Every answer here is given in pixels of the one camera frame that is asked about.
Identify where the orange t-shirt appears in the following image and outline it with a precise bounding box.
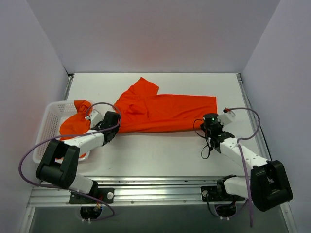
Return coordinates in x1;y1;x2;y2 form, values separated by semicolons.
114;77;218;133
54;99;94;160

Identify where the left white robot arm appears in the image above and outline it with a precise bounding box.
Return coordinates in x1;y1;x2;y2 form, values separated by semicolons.
36;110;121;203

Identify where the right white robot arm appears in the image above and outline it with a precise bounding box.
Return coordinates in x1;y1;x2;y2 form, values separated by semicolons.
200;111;293;212

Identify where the orange t-shirt in basket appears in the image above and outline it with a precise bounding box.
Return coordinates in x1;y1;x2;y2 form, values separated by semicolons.
54;99;94;160

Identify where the white plastic basket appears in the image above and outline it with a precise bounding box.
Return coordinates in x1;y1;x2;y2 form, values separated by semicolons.
32;100;90;164

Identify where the right black thin cable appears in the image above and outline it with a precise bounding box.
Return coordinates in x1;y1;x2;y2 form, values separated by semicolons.
193;118;219;160

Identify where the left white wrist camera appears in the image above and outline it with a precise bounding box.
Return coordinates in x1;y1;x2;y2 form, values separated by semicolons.
85;110;104;128

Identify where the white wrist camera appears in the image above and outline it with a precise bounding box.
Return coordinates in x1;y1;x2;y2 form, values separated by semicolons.
217;108;236;126
85;110;104;128

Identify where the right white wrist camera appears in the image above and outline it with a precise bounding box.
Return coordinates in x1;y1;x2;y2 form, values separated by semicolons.
217;108;236;126

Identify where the right aluminium side rail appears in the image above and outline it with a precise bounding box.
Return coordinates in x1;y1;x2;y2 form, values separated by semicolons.
236;73;272;161

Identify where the aluminium side rail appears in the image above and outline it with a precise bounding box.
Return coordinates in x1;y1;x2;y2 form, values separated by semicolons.
63;74;74;100
236;73;272;161

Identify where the left aluminium side rail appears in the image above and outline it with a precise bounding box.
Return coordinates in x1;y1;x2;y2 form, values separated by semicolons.
63;74;74;100

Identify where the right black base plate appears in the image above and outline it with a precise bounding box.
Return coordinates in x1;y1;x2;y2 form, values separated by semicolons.
200;185;245;202

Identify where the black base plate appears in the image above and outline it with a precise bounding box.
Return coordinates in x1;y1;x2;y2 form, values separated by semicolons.
200;185;245;202
69;187;115;204

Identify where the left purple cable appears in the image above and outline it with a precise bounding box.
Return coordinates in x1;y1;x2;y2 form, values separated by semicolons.
18;102;122;222

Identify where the aluminium front rail frame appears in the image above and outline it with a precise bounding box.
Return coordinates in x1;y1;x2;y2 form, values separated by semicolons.
26;176;291;208

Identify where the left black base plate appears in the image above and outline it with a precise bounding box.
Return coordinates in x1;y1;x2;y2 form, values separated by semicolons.
69;187;115;204

